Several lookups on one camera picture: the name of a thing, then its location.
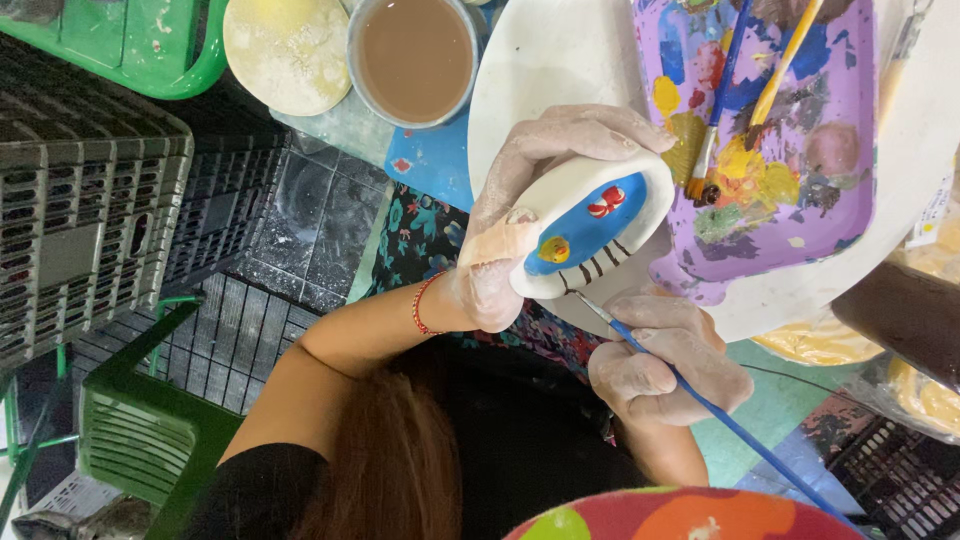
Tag person's right hand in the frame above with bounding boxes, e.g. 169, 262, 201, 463
588, 294, 755, 429

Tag person's left hand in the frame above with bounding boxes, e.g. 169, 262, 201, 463
442, 103, 680, 335

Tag thin blue-handled paintbrush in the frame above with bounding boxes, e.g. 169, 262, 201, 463
572, 290, 865, 535

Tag white ceramic figure painted blue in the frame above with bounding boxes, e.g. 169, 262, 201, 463
508, 152, 676, 301

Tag white round tray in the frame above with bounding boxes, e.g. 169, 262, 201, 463
467, 0, 960, 345

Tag floral patterned skirt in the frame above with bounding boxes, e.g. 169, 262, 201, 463
366, 182, 610, 380

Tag colourful painted dome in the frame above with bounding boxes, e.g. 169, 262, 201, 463
502, 485, 865, 540

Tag cup of brown water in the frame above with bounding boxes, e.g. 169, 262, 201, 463
345, 0, 483, 131

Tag black shirt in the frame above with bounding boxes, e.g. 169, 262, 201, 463
183, 336, 654, 540

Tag brown block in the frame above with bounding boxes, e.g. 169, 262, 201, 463
830, 260, 960, 396

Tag black mesh basket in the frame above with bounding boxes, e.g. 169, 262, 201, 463
823, 414, 960, 540

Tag plastic bag of yellow pieces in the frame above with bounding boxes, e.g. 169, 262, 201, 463
750, 150, 960, 445

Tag round pale plaster disc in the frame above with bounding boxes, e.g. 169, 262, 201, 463
222, 0, 354, 118

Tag purple paint-stained palette tray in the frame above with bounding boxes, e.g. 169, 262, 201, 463
632, 0, 880, 307

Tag black plastic crate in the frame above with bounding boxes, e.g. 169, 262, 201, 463
159, 129, 291, 301

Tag green plastic chair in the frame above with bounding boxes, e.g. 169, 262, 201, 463
0, 0, 231, 101

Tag grey plastic crate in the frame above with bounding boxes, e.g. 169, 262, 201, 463
0, 33, 195, 374

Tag green plastic stool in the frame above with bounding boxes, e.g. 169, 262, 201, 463
77, 298, 246, 540

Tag thin black cable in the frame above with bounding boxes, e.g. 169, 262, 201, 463
738, 363, 875, 410

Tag red string bracelet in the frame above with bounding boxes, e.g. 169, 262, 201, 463
410, 270, 450, 337

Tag blue-handled flat paintbrush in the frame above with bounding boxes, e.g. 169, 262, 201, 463
684, 0, 756, 204

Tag yellow-handled paintbrush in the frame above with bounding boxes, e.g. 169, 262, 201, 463
744, 0, 826, 153

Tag black wire grid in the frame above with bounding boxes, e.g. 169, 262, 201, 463
71, 272, 320, 416

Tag green metal frame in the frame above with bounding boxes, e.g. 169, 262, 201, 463
0, 341, 80, 530

